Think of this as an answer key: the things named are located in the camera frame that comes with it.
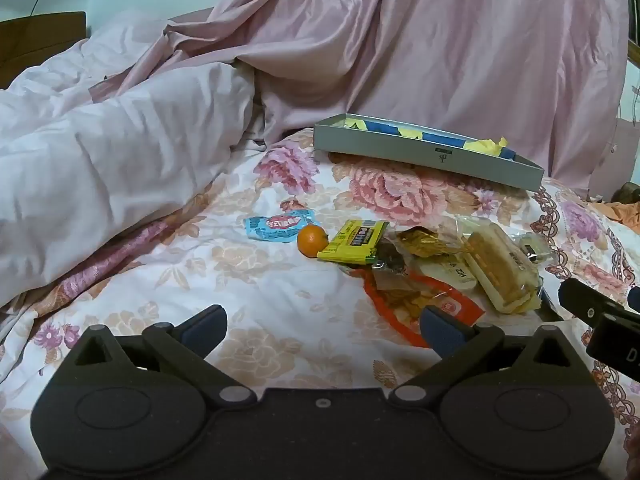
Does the blue snack packet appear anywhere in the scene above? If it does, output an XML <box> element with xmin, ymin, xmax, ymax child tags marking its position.
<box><xmin>243</xmin><ymin>212</ymin><xmax>321</xmax><ymax>244</ymax></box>

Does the orange cloth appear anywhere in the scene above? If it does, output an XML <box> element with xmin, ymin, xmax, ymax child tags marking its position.
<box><xmin>587</xmin><ymin>200</ymin><xmax>640</xmax><ymax>227</ymax></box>

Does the clear packet of dark snack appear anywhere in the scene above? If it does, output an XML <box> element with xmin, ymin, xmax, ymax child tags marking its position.
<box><xmin>371</xmin><ymin>239</ymin><xmax>417</xmax><ymax>281</ymax></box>

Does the pink satin cloth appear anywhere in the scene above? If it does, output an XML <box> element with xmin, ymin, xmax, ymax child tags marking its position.
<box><xmin>90</xmin><ymin>0</ymin><xmax>632</xmax><ymax>187</ymax></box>

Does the wooden headboard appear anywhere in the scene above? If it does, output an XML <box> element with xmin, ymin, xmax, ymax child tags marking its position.
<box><xmin>0</xmin><ymin>11</ymin><xmax>87</xmax><ymax>89</ymax></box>

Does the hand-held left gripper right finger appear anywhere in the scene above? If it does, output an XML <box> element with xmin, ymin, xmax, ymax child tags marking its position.
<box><xmin>390</xmin><ymin>305</ymin><xmax>598</xmax><ymax>408</ymax></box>

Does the orange red snack packet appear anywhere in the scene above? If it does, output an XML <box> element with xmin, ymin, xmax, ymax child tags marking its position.
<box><xmin>361</xmin><ymin>269</ymin><xmax>486</xmax><ymax>349</ymax></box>

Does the mandarin orange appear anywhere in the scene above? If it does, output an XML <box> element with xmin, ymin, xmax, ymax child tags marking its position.
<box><xmin>297</xmin><ymin>225</ymin><xmax>330</xmax><ymax>259</ymax></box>

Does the light pink duvet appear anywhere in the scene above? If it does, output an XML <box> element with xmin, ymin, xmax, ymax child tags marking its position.
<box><xmin>0</xmin><ymin>10</ymin><xmax>267</xmax><ymax>307</ymax></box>

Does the yellow green snack packet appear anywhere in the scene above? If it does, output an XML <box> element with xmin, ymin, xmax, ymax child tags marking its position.
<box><xmin>316</xmin><ymin>219</ymin><xmax>390</xmax><ymax>265</ymax></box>

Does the beige snack packet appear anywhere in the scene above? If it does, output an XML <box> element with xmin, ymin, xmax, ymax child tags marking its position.
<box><xmin>419</xmin><ymin>254</ymin><xmax>477</xmax><ymax>292</ymax></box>

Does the floral bedsheet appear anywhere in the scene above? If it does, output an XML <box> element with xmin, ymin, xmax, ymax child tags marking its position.
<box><xmin>0</xmin><ymin>127</ymin><xmax>640</xmax><ymax>480</ymax></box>

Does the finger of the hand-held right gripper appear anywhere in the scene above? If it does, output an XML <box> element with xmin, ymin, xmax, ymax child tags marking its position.
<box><xmin>559</xmin><ymin>277</ymin><xmax>632</xmax><ymax>321</ymax></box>

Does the gold foil snack packet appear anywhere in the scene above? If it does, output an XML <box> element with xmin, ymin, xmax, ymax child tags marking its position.
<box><xmin>395</xmin><ymin>226</ymin><xmax>468</xmax><ymax>259</ymax></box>

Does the sandwich bread packet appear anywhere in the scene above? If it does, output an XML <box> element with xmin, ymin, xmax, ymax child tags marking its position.
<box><xmin>457</xmin><ymin>222</ymin><xmax>543</xmax><ymax>314</ymax></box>

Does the grey cardboard box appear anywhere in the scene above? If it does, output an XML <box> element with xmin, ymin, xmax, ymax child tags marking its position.
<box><xmin>313</xmin><ymin>113</ymin><xmax>545</xmax><ymax>192</ymax></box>

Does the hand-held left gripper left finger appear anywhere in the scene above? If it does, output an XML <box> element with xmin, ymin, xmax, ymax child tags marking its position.
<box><xmin>62</xmin><ymin>304</ymin><xmax>258</xmax><ymax>408</ymax></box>

